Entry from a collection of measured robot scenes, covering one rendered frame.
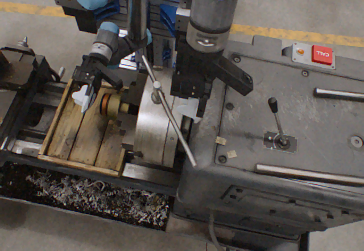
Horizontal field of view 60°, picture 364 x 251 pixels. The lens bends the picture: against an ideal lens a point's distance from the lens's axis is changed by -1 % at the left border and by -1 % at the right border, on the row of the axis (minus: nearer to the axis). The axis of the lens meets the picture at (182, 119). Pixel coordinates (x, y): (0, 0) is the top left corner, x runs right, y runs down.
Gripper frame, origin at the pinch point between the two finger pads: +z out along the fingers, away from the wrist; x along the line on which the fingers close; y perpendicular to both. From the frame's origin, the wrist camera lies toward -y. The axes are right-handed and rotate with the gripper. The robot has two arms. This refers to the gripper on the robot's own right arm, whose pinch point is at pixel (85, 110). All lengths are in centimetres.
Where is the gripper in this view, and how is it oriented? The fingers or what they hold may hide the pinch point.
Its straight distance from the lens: 108.4
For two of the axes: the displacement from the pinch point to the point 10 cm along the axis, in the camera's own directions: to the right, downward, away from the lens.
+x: 0.7, -4.2, -9.0
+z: -1.9, 8.8, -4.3
